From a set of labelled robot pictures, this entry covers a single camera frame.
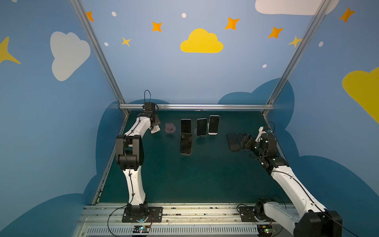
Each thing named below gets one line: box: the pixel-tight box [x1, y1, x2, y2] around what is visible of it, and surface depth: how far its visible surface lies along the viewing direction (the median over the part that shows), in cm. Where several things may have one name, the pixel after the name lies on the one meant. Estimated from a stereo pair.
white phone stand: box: [150, 124, 161, 134], surface depth 104 cm
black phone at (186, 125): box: [180, 118, 192, 134], surface depth 100 cm
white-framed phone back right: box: [207, 115, 221, 136], surface depth 106 cm
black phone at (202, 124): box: [196, 118, 208, 136], surface depth 100 cm
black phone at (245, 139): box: [237, 133, 254, 151], surface depth 76 cm
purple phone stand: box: [164, 122, 177, 134], surface depth 108 cm
